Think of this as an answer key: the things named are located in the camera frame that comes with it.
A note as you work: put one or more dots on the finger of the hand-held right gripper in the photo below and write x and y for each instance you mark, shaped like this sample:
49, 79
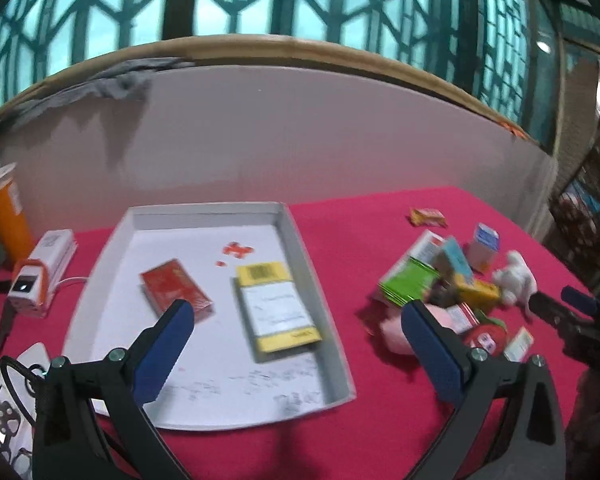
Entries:
580, 300
550, 307

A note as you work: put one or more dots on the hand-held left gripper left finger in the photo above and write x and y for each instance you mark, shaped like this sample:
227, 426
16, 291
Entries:
165, 350

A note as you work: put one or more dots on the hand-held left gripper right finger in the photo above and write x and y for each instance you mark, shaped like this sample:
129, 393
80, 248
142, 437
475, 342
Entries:
430, 345

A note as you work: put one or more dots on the white plush toy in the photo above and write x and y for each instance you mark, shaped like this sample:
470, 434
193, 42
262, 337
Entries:
515, 280

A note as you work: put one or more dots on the light blue box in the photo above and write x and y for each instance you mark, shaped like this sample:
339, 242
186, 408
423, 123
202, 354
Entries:
455, 257

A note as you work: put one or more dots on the white shallow tray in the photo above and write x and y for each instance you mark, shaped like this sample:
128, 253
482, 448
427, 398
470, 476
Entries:
205, 260

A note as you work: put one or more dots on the long white box red side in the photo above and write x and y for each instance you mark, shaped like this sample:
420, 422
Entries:
427, 245

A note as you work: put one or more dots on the pink plush toy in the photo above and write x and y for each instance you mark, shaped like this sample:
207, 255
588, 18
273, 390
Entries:
395, 335

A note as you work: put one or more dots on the white red label packet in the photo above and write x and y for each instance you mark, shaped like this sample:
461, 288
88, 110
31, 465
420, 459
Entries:
462, 317

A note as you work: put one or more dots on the small white packet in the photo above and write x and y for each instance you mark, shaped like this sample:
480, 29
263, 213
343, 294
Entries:
517, 342

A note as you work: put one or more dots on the red round packet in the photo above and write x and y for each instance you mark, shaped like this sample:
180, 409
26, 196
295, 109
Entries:
482, 336

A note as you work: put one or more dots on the green box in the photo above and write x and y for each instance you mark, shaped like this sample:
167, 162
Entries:
407, 282

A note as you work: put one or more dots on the red flat box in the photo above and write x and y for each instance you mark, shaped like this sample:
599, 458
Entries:
172, 282

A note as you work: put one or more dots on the small yellow box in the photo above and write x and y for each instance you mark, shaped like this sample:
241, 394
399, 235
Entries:
477, 292

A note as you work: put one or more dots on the blue and white box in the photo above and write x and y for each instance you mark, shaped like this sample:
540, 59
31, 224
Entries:
482, 247

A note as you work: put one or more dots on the yellow and white box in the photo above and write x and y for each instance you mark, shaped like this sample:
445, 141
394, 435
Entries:
275, 310

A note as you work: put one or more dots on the yellow snack bar packet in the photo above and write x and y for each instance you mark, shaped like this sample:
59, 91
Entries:
426, 216

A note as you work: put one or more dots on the red tablecloth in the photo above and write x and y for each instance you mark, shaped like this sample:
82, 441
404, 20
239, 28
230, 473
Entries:
355, 240

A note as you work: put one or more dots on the white device with orange trim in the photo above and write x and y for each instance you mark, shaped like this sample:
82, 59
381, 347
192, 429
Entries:
35, 280

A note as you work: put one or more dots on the orange paper cup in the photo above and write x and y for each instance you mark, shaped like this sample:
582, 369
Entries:
7, 220

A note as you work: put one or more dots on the white partition board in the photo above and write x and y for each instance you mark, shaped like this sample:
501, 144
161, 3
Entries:
305, 135

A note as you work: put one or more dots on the green window lattice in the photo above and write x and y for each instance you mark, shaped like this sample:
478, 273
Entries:
280, 0

